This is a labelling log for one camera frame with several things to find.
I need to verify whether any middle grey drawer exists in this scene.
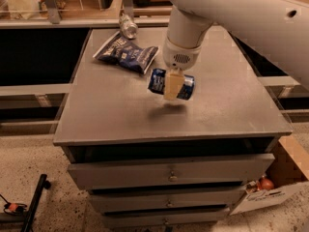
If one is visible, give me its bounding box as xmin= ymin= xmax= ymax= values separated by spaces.
xmin=90 ymin=188 xmax=244 ymax=213

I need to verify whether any blue pepsi can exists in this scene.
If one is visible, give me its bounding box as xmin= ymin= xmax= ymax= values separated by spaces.
xmin=148 ymin=69 xmax=195 ymax=101

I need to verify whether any red onion in box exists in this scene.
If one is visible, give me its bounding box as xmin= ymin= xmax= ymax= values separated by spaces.
xmin=258 ymin=176 xmax=274 ymax=190

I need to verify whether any black stand leg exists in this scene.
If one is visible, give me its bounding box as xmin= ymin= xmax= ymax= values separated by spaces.
xmin=20 ymin=174 xmax=51 ymax=232

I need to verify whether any blue chip bag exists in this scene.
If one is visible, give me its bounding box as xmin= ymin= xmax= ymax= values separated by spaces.
xmin=93 ymin=31 xmax=158 ymax=74

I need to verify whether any silver green soda can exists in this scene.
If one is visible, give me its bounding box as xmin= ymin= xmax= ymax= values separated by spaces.
xmin=119 ymin=14 xmax=138 ymax=40

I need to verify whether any orange black cable clamp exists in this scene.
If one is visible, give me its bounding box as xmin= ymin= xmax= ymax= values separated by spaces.
xmin=0 ymin=194 xmax=27 ymax=216

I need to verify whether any top grey drawer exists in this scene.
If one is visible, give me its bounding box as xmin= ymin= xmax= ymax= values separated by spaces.
xmin=68 ymin=154 xmax=274 ymax=189

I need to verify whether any grey drawer cabinet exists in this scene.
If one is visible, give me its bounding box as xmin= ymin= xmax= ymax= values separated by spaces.
xmin=54 ymin=27 xmax=291 ymax=218

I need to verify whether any grey drawer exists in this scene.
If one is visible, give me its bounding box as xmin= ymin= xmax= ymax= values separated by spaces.
xmin=90 ymin=188 xmax=244 ymax=213
xmin=68 ymin=154 xmax=274 ymax=189
xmin=103 ymin=208 xmax=230 ymax=228

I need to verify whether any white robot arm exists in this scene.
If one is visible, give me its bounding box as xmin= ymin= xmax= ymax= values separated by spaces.
xmin=163 ymin=0 xmax=309 ymax=89

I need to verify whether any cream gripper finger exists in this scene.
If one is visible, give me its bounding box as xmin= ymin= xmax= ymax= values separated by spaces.
xmin=163 ymin=68 xmax=184 ymax=101

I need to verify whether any grey metal railing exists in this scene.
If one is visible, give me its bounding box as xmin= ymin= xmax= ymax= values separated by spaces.
xmin=0 ymin=0 xmax=172 ymax=29

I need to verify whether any cardboard box with items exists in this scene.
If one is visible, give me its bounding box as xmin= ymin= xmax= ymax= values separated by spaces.
xmin=231 ymin=135 xmax=309 ymax=215

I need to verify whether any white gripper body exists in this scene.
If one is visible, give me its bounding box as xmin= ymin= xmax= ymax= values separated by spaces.
xmin=162 ymin=37 xmax=201 ymax=71

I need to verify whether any bottom grey drawer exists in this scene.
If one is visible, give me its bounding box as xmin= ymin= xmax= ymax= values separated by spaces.
xmin=103 ymin=208 xmax=230 ymax=228

